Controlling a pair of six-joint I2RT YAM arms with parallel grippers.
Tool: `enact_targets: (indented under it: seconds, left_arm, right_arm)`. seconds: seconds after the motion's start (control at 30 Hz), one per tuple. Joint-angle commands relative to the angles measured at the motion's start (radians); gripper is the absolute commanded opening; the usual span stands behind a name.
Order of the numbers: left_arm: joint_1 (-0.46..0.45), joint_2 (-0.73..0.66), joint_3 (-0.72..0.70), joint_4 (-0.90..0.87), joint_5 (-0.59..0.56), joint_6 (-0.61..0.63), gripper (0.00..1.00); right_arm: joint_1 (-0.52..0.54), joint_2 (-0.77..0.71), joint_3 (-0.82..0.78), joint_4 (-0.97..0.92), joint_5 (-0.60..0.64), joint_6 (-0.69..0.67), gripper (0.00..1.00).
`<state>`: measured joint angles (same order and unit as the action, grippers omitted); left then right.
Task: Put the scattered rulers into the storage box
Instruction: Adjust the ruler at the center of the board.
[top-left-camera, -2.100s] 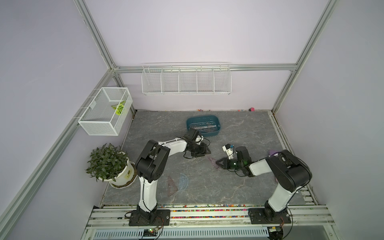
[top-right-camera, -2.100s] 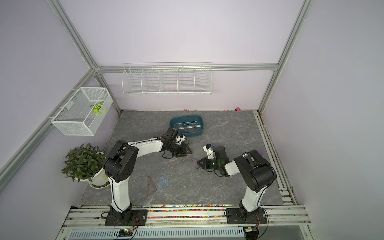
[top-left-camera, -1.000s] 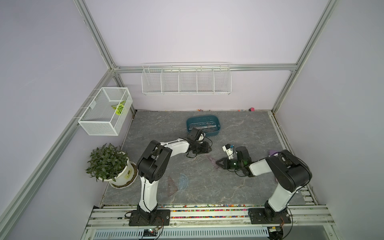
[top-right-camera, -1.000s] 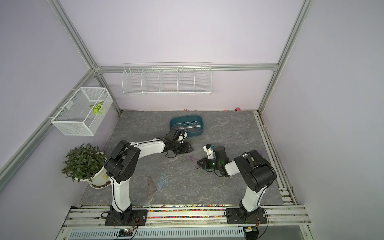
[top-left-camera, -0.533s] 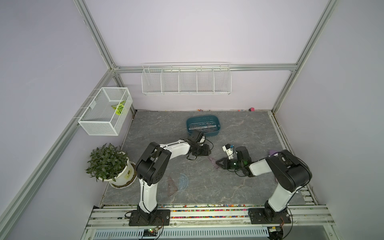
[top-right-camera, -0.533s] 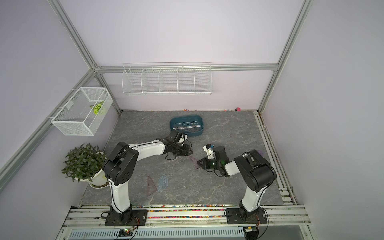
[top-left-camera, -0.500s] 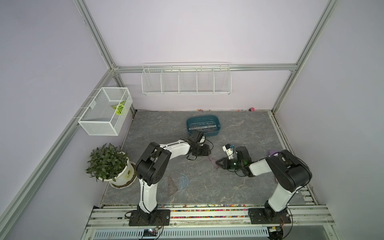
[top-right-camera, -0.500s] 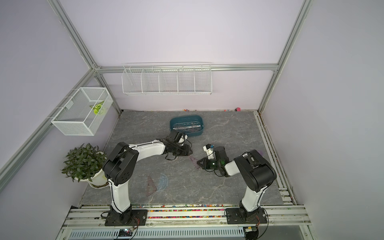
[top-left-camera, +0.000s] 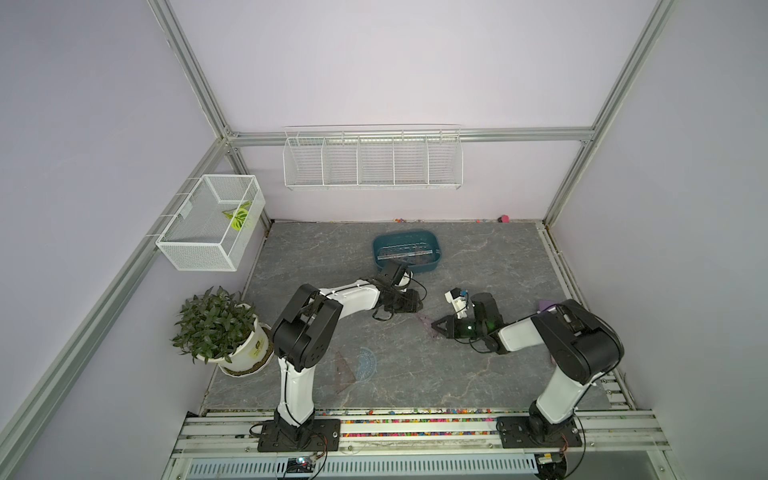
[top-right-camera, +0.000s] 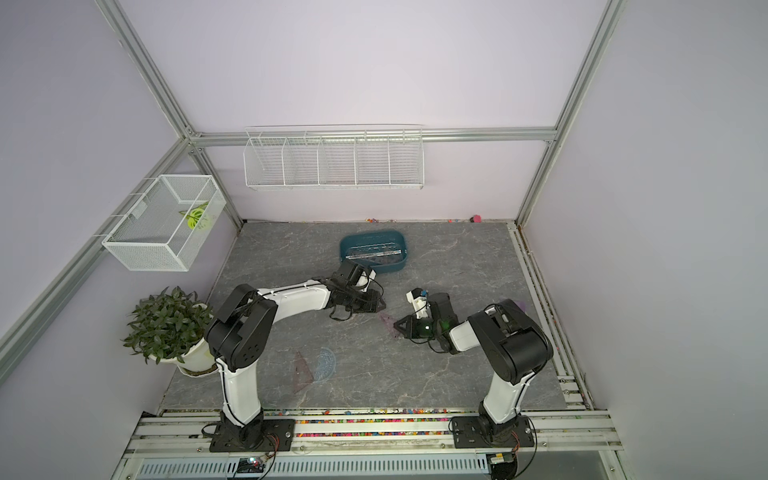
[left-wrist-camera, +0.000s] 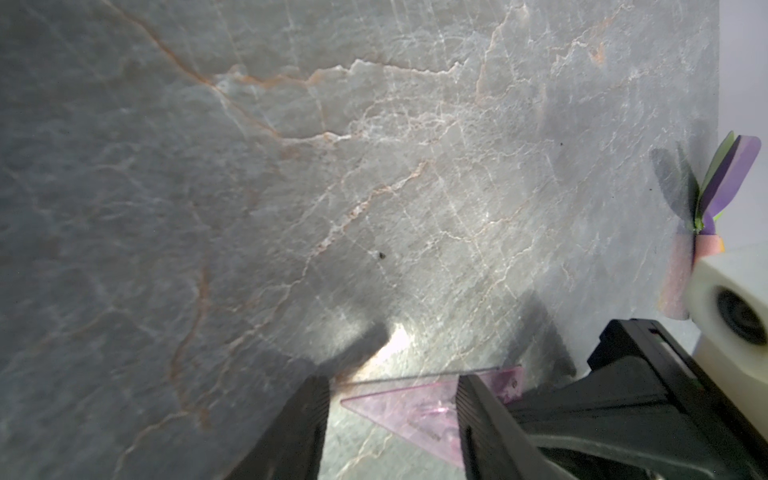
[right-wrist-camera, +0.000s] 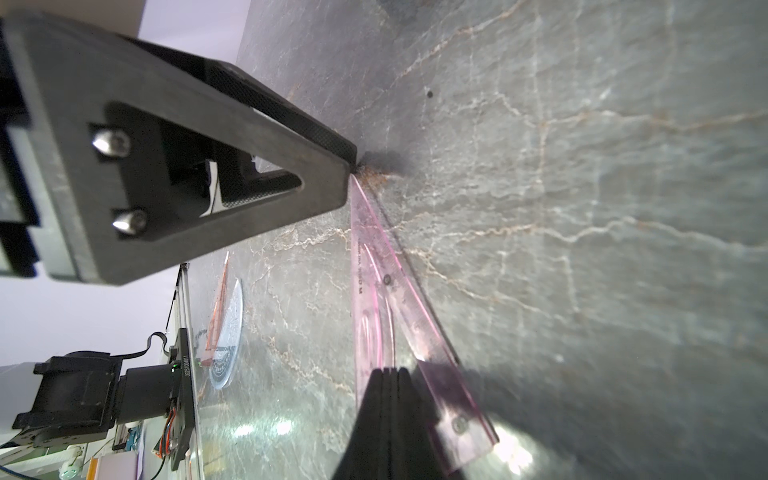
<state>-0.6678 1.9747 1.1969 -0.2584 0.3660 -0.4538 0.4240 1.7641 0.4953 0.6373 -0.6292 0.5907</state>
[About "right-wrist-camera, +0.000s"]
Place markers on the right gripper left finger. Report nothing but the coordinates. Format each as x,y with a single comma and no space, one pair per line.
367,454

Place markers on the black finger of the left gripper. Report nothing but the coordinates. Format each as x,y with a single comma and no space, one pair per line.
121,158
173,167

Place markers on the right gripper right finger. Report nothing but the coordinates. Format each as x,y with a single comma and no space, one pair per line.
412,451

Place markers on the pink triangle ruler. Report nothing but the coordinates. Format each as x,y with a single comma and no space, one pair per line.
386,300

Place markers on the blue protractor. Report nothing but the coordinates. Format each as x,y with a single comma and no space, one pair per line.
227,348

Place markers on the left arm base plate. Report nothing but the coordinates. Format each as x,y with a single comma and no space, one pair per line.
83,394

